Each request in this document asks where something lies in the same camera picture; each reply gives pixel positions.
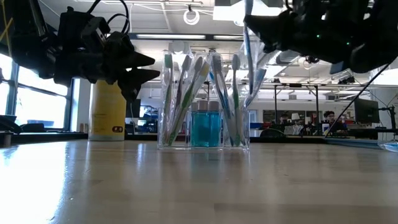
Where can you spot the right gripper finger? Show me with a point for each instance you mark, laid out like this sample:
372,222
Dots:
267,28

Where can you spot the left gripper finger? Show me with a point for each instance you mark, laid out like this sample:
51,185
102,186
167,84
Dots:
136,82
140,59

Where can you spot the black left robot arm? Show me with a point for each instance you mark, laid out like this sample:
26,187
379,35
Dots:
28,37

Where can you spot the dark background screen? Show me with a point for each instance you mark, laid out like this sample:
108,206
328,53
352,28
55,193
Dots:
133,109

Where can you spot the long ceiling light bar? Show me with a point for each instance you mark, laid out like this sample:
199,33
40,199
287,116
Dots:
171,36

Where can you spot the white pendant light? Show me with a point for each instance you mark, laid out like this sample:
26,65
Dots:
178,49

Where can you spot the yellow wipes canister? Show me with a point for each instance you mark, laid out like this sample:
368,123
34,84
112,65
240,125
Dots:
107,115

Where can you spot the large window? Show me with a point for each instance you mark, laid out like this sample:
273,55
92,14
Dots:
40,105

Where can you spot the clear acrylic organizer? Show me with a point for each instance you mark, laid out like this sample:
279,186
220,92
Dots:
183,143

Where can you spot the black computer monitor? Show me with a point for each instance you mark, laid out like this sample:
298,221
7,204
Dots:
367,110

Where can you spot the person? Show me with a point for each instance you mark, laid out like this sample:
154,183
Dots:
332,123

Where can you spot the black office chair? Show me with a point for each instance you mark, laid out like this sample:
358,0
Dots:
31,127

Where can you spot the black ceiling camera rig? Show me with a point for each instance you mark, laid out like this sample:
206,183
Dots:
311,59

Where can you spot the silver ventilation duct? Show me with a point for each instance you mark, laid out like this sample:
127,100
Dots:
286,57

